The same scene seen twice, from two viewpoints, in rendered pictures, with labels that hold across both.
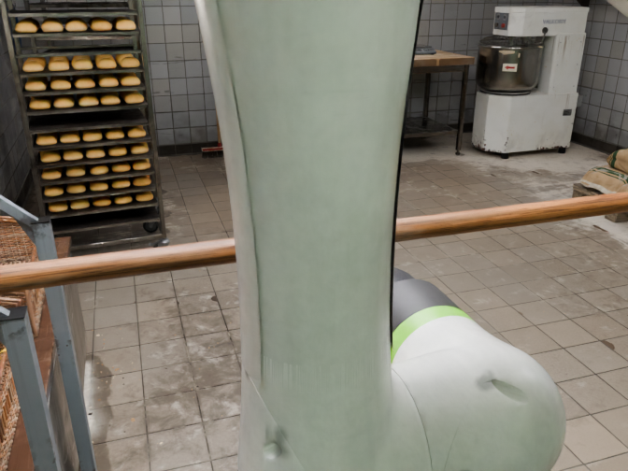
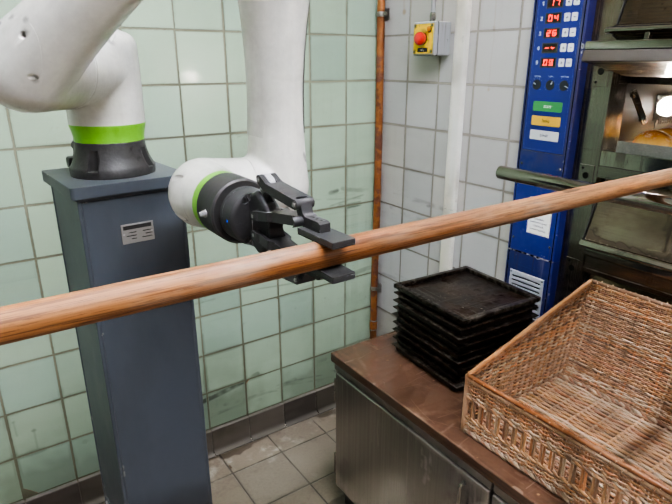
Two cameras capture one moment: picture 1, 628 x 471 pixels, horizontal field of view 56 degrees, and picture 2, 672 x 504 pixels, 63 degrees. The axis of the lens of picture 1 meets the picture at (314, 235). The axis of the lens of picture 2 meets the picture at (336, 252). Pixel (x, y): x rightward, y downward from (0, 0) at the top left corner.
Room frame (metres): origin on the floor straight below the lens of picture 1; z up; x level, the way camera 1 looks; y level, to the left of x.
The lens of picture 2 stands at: (1.23, -0.17, 1.40)
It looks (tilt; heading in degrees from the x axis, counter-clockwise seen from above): 19 degrees down; 163
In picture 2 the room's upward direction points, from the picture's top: straight up
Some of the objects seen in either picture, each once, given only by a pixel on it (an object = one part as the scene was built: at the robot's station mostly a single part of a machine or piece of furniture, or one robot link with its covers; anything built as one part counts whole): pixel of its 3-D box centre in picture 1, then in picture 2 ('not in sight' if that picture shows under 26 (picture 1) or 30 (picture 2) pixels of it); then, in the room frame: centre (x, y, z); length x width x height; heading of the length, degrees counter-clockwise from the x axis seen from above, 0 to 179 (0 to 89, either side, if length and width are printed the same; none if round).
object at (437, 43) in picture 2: not in sight; (431, 38); (-0.49, 0.66, 1.46); 0.10 x 0.07 x 0.10; 18
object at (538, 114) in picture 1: (521, 81); not in sight; (5.64, -1.94, 0.66); 0.92 x 0.59 x 1.32; 108
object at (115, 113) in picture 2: not in sight; (97, 84); (0.15, -0.28, 1.36); 0.16 x 0.13 x 0.19; 147
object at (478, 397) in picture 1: (465, 405); (212, 194); (0.36, -0.11, 1.20); 0.14 x 0.13 x 0.11; 18
